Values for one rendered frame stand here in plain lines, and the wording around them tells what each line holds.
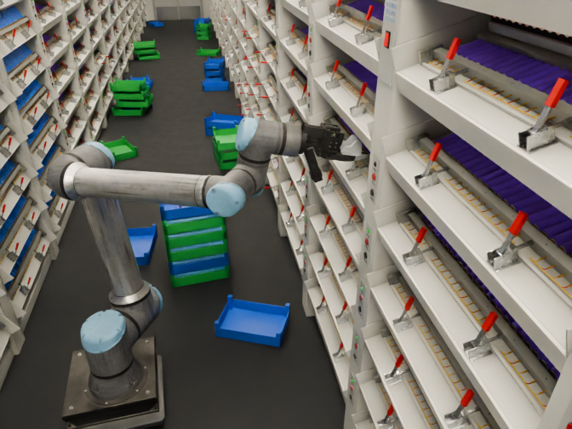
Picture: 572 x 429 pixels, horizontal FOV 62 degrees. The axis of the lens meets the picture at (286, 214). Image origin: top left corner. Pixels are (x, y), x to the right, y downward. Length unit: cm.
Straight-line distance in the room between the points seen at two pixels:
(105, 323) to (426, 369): 110
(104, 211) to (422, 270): 105
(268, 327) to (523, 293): 162
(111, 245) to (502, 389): 129
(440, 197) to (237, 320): 151
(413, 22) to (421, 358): 71
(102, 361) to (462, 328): 124
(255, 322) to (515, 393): 157
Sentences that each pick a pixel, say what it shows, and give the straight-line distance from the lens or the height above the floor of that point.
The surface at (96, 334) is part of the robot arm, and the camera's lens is 176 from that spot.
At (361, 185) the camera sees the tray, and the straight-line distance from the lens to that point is 138.
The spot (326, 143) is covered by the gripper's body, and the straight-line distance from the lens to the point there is 132.
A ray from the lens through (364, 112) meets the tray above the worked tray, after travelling 135.
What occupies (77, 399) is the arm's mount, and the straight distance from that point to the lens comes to 196.
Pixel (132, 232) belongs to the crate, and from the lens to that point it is 298.
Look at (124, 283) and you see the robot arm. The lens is 181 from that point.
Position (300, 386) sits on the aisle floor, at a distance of 202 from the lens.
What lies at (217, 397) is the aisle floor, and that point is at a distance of 201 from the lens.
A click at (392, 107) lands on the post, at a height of 124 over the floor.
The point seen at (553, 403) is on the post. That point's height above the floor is 105.
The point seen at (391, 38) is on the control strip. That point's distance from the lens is 107.
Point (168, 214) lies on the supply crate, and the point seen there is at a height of 43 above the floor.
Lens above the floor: 156
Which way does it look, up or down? 31 degrees down
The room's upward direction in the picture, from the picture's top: straight up
